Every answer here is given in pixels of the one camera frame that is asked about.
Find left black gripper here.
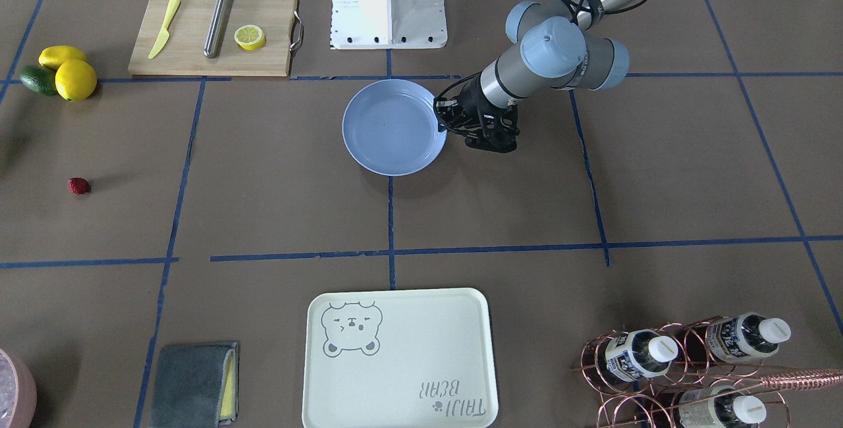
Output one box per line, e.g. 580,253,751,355
434,74,520,154

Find yellow lemon back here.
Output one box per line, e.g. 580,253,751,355
38,45,88,71

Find drink bottle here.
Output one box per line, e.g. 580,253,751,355
704,312,792,364
674,386,767,427
596,329,680,386

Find pink bowl with ice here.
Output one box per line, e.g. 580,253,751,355
1,349,38,427

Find blue plate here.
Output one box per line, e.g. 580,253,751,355
341,79,447,178

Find copper wire bottle rack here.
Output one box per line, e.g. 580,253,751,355
571,316,841,427

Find yellow plastic knife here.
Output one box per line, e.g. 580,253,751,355
148,0,181,59

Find steel knife sharpener rod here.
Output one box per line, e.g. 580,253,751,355
203,0,234,59

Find red strawberry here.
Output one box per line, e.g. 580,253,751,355
67,178,92,195

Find drink bottle far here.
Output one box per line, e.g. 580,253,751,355
704,312,792,364

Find yellow lemon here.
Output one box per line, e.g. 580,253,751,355
55,59,97,101
38,45,88,71

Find wooden cutting board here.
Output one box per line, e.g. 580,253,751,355
128,0,300,78

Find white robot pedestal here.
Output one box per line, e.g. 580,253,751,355
329,0,449,50

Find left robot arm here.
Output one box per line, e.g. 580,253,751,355
431,0,647,154

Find drink bottle near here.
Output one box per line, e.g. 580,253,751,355
674,386,767,427

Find cream bear tray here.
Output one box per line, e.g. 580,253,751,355
302,288,499,427

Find lemon half slice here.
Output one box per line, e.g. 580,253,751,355
234,25,266,52

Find yellow lemon front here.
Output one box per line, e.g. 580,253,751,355
55,59,97,101

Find green avocado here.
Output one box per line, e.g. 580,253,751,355
19,65,58,97

